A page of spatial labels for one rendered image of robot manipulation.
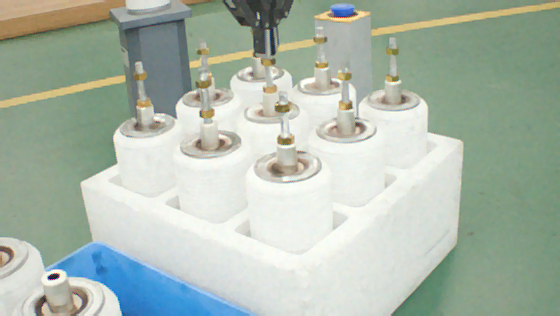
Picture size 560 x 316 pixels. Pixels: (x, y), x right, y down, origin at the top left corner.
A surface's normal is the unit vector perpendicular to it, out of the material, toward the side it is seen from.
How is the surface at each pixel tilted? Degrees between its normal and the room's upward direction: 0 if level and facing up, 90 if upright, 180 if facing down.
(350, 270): 90
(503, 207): 0
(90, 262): 88
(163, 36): 90
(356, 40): 90
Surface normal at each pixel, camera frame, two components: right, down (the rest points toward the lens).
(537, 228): -0.07, -0.91
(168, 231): -0.62, 0.37
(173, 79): 0.38, 0.37
